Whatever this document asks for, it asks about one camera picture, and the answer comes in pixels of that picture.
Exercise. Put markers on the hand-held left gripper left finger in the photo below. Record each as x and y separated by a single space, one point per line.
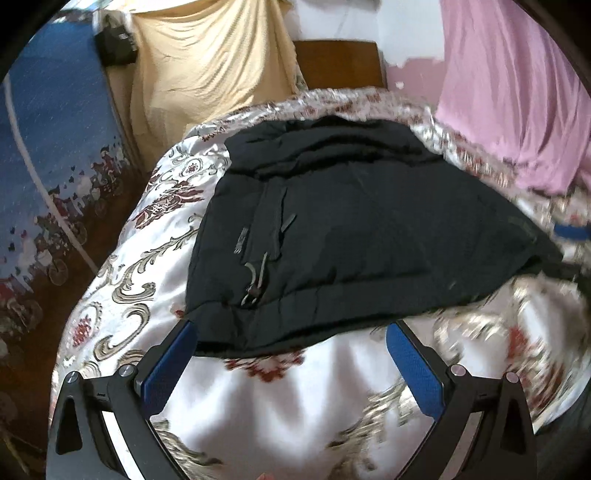
168 367

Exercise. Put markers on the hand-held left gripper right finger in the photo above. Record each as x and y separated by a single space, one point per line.
413 367

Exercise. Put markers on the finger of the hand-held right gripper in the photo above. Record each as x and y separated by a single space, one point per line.
572 231

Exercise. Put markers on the black jacket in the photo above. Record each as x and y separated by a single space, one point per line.
369 221

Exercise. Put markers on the floral satin quilt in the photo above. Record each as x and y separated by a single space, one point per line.
286 406

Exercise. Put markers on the pink curtain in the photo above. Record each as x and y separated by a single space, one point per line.
512 92

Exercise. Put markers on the blue fabric wardrobe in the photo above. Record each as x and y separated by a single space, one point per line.
51 138

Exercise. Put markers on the brown wooden panel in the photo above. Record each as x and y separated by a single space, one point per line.
122 110

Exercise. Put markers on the wooden headboard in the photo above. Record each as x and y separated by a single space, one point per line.
339 64

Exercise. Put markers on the yellow hanging sheet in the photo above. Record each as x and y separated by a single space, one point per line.
207 69

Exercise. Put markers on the black tote bag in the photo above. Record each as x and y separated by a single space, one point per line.
115 39

